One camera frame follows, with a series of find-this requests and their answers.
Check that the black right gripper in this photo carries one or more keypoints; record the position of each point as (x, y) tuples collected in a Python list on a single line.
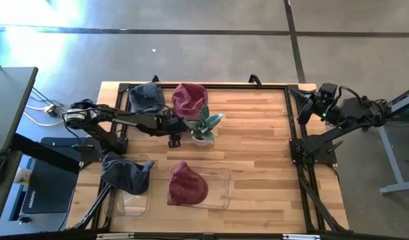
[(326, 110)]

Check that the white plant pot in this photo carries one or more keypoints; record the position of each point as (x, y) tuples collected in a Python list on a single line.
[(199, 142)]

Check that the maroon cap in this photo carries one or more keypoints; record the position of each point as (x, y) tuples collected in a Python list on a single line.
[(189, 100), (187, 186)]

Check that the grey metal cart frame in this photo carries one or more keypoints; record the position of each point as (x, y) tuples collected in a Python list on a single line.
[(391, 160)]

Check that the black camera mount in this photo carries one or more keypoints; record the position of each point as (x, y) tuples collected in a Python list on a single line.
[(208, 236)]

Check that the black aluminium table frame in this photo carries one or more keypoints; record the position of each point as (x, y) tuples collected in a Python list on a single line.
[(124, 87)]

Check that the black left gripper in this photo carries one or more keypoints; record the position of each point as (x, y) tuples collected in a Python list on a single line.
[(172, 123)]

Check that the green snake plant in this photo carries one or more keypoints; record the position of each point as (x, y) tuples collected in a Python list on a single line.
[(204, 128)]

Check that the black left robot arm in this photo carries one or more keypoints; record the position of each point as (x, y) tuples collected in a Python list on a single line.
[(124, 118)]

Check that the silver metal bracket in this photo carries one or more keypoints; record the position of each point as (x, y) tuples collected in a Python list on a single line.
[(114, 236), (301, 237)]

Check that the black plug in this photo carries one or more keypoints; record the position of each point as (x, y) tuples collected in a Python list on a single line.
[(24, 219)]

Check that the clear plastic bin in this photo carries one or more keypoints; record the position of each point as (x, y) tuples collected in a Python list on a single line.
[(134, 205), (221, 186)]

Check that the black floor mat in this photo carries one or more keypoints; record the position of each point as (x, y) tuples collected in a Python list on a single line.
[(50, 190)]

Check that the white power adapter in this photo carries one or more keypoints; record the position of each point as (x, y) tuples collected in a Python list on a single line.
[(51, 109)]

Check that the dark navy cap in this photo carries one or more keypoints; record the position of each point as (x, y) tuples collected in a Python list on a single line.
[(137, 180)]

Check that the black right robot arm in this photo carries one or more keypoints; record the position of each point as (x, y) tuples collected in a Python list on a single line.
[(354, 115)]

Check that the grey desk top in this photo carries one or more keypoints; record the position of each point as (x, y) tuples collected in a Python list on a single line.
[(10, 106)]

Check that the black desk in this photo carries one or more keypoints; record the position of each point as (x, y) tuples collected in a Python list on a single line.
[(0, 206)]

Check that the white bottle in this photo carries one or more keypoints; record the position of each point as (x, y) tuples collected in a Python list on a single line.
[(22, 176)]

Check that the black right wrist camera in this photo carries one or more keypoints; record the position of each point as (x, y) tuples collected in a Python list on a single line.
[(328, 90)]

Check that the black desk leg bar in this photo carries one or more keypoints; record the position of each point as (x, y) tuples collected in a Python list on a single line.
[(40, 150)]

